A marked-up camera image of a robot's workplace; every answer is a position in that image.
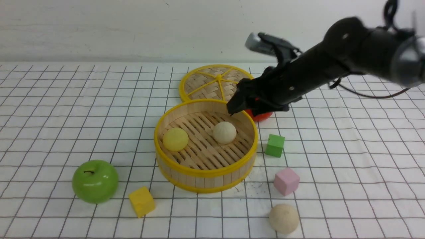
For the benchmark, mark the bamboo steamer tray yellow rim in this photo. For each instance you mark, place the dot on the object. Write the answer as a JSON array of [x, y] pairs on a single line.
[[204, 165]]

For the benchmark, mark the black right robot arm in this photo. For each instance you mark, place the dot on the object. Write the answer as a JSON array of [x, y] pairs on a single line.
[[348, 48]]

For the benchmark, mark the woven bamboo steamer lid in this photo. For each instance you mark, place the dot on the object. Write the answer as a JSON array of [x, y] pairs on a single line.
[[216, 81]]

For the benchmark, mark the white grid tablecloth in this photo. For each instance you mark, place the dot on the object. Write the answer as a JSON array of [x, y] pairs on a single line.
[[360, 161]]

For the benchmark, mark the yellow bun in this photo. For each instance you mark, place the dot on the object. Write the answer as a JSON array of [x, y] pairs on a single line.
[[175, 139]]

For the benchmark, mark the cream bun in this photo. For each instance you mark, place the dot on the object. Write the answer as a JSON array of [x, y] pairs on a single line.
[[284, 218], [224, 132]]

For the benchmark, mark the yellow cube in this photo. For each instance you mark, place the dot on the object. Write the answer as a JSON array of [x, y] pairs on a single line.
[[142, 202]]

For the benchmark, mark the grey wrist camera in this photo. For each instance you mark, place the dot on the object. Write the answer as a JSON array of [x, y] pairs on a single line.
[[270, 45]]

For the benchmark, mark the green cube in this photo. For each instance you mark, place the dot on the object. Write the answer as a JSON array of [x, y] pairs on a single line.
[[275, 145]]

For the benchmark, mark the pink cube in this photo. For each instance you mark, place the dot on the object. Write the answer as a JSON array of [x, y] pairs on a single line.
[[286, 181]]

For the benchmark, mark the green apple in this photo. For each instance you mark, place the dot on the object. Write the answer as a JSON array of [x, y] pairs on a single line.
[[95, 181]]

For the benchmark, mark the cream bun front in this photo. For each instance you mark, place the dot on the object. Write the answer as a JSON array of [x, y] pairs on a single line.
[[284, 218]]

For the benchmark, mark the red tomato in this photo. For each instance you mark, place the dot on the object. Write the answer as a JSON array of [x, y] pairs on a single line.
[[260, 117]]

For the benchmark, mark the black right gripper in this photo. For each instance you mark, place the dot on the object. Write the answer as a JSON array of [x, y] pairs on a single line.
[[286, 83]]

